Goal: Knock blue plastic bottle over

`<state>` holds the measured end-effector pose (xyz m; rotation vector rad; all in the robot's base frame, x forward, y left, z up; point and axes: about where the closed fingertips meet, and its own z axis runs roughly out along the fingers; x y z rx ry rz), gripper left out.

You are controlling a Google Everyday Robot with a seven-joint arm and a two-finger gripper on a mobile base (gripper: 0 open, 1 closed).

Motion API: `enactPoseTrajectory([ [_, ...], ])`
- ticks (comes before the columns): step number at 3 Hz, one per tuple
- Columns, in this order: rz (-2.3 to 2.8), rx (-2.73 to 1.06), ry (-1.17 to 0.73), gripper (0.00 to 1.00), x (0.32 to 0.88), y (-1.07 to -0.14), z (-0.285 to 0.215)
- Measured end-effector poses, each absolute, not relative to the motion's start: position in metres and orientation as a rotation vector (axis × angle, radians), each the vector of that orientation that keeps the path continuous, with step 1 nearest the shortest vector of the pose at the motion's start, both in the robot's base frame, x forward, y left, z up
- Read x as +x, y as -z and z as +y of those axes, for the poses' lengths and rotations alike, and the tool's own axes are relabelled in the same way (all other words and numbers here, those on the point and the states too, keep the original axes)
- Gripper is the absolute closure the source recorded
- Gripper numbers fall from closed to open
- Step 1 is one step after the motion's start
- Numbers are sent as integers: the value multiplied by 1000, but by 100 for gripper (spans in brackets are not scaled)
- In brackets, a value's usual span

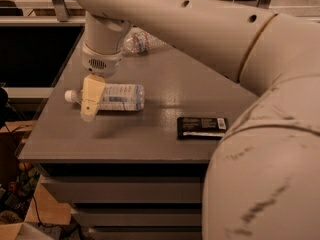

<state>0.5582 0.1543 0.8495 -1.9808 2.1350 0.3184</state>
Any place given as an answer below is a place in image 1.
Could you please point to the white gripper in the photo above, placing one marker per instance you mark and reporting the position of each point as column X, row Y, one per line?
column 101, row 63

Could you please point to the blue label water bottle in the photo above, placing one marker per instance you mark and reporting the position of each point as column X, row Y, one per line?
column 122, row 97

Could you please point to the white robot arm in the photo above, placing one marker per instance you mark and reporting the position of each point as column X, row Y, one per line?
column 263, row 180

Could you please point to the clear crushed water bottle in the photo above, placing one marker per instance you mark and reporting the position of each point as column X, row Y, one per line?
column 139, row 41

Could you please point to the grey drawer cabinet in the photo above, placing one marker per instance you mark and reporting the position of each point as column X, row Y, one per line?
column 126, row 175

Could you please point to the black snack bar wrapper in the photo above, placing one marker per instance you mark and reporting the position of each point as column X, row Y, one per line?
column 201, row 127

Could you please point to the cardboard box left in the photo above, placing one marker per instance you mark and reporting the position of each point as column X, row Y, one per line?
column 45, row 218

